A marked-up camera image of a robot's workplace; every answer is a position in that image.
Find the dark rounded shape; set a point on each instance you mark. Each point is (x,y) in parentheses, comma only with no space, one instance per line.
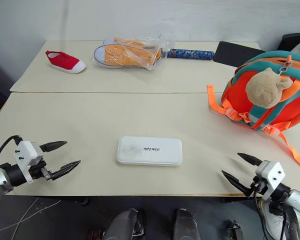
(122,225)
(186,225)

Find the beige plush toy pendant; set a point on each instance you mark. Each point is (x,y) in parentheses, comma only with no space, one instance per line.
(262,88)

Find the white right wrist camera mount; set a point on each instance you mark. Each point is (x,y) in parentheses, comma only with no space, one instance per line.
(271,175)

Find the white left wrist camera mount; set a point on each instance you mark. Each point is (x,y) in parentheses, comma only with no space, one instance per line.
(25,152)

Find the black mat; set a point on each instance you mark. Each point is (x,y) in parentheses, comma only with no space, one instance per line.
(230,53)

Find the orange sneakers in plastic bag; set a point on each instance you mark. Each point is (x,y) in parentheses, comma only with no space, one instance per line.
(145,63)

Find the red child's shoe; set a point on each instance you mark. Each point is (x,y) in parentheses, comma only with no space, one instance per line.
(65,61)

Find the orange canvas sneaker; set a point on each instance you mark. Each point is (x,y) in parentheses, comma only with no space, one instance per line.
(126,41)
(125,56)

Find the white rectangular case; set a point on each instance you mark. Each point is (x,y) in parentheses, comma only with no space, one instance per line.
(150,151)

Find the blue patterned folded umbrella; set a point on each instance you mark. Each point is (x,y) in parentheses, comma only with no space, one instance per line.
(192,54)

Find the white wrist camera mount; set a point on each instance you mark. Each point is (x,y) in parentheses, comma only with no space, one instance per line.
(25,152)
(271,175)

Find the small black metal object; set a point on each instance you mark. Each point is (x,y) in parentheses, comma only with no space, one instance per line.
(233,230)

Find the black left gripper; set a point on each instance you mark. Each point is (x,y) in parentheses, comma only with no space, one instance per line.
(36,170)

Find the white shoe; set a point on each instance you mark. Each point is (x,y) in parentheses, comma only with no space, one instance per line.
(271,220)

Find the black chair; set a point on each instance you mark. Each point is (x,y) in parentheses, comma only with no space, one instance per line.
(287,41)

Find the orange and teal backpack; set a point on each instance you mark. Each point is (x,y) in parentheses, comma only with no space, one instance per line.
(240,100)

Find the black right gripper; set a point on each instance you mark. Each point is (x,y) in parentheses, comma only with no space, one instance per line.
(257,185)

